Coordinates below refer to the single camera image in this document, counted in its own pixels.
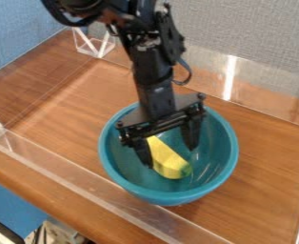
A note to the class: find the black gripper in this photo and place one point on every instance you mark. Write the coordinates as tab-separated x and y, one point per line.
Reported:
163	111

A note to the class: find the yellow toy banana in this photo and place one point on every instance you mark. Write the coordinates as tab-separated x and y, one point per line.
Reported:
167	161

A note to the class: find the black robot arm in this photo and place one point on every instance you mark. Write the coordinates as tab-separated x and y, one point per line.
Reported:
153	45

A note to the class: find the blue plastic bowl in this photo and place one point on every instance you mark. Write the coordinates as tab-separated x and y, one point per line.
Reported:
213	160

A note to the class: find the clear acrylic back barrier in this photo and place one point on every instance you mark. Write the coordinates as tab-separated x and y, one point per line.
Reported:
247	83

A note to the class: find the clear acrylic barrier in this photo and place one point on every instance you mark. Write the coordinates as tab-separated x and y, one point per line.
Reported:
44	176
247	83

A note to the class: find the clear acrylic front barrier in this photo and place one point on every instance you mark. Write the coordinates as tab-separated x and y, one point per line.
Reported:
44	176

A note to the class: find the clear acrylic corner bracket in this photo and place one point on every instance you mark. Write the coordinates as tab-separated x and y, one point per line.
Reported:
92	46

